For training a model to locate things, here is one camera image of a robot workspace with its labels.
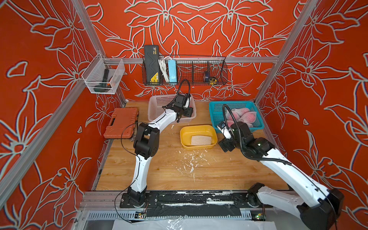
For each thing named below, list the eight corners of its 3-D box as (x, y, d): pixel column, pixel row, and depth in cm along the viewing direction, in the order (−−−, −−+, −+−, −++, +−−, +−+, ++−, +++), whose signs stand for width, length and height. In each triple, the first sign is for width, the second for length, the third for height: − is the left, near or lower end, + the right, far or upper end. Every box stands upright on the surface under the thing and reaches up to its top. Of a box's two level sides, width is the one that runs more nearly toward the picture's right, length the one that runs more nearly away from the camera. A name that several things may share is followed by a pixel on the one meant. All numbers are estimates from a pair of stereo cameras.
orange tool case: (105, 139, 98) (102, 135, 95) (116, 111, 115) (114, 107, 111) (131, 139, 98) (129, 135, 94) (139, 111, 115) (137, 107, 111)
